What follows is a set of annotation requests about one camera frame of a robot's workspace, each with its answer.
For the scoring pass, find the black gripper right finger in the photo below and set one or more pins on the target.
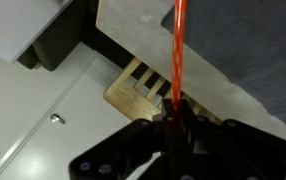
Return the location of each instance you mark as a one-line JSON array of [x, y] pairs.
[[243, 150]]

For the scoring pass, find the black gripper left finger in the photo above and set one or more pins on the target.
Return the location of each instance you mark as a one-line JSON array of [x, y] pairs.
[[116, 150]]

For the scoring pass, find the red drinking straw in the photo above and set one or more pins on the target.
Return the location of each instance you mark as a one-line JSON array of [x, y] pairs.
[[178, 50]]

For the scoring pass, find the white door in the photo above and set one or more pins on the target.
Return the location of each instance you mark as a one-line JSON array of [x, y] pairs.
[[83, 133]]

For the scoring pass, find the light wooden slat chair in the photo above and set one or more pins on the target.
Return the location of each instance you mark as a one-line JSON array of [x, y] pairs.
[[126, 100]]

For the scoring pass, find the dark blue cloth mat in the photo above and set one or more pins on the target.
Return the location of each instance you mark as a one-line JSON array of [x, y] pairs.
[[249, 50]]

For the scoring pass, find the grey flat panel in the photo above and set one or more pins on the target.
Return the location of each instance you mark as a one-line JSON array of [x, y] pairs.
[[13, 23]]

